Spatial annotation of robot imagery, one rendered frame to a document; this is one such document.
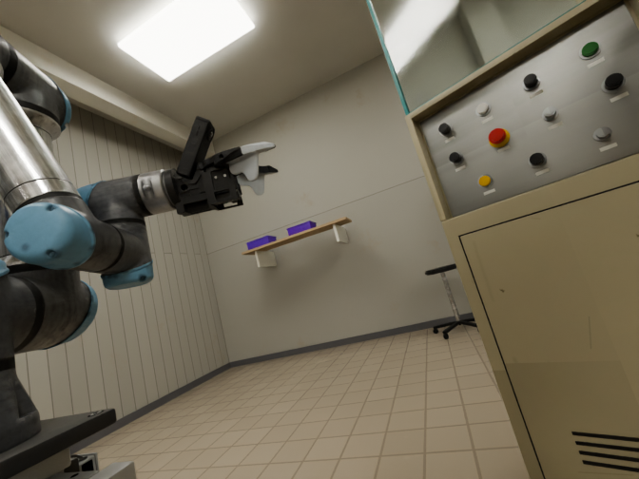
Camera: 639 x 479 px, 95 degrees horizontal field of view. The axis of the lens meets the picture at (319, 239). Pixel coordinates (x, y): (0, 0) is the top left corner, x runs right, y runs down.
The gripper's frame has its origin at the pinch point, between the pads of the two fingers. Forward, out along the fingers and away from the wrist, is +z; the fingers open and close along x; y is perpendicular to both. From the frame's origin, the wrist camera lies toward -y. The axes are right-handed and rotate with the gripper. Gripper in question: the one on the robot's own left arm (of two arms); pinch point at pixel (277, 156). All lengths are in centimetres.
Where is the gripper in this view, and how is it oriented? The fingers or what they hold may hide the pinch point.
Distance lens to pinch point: 59.2
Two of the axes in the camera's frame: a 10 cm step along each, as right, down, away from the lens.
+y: 2.5, 9.7, -0.3
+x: 1.1, -0.6, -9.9
